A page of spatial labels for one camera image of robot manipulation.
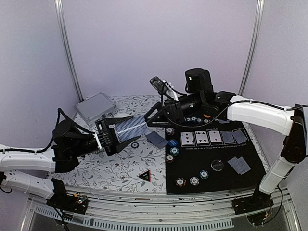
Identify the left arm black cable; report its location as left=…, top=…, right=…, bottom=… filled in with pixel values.
left=0, top=107, right=97, bottom=154

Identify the aluminium frame post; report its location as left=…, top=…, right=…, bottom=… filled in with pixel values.
left=54, top=0, right=84, bottom=102
left=238, top=0, right=265, bottom=96

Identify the clear round dealer button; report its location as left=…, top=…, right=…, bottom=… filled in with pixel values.
left=211, top=159, right=224, bottom=171

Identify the dealt card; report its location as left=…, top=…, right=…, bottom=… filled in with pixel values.
left=228, top=157, right=251, bottom=175
left=146, top=131, right=168, bottom=149
left=219, top=120, right=230, bottom=124

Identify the front aluminium rail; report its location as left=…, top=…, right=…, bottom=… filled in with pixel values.
left=20, top=185, right=301, bottom=231

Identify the left aluminium frame post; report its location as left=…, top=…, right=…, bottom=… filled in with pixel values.
left=54, top=0, right=84, bottom=102

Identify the single chip on table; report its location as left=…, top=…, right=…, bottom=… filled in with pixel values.
left=131, top=142, right=139, bottom=149

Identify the red 100 chip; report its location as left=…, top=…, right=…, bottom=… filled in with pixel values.
left=175, top=178, right=186, bottom=187
left=166, top=155, right=175, bottom=163

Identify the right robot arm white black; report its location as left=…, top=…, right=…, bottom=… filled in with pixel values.
left=145, top=68, right=307, bottom=210

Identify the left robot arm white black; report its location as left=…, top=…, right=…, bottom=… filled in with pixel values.
left=0, top=116, right=141, bottom=209

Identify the three of spades card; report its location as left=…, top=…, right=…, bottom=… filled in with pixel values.
left=180, top=132, right=195, bottom=147

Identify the grey box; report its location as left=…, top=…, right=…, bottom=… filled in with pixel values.
left=76, top=92, right=117, bottom=127

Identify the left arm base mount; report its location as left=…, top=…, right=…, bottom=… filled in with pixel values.
left=46, top=178, right=89, bottom=215

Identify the green 50 chip row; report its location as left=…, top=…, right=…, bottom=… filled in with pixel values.
left=185, top=116, right=203, bottom=123

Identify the black poker mat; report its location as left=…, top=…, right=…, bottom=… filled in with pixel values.
left=165, top=112, right=266, bottom=195

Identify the community card face down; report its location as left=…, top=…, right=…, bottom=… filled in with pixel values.
left=232, top=128, right=248, bottom=144
left=220, top=131, right=236, bottom=144

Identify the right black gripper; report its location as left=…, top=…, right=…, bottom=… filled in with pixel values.
left=142, top=92, right=204, bottom=128

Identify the right aluminium frame post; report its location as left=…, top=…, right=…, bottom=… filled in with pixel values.
left=238, top=0, right=265, bottom=96

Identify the blue small blind button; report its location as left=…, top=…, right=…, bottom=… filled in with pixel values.
left=168, top=139, right=178, bottom=147

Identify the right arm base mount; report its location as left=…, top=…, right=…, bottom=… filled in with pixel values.
left=231, top=188, right=274, bottom=215

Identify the triangular all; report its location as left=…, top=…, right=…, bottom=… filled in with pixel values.
left=138, top=170, right=151, bottom=182

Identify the four of clubs card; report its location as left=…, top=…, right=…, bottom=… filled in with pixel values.
left=195, top=131, right=209, bottom=146

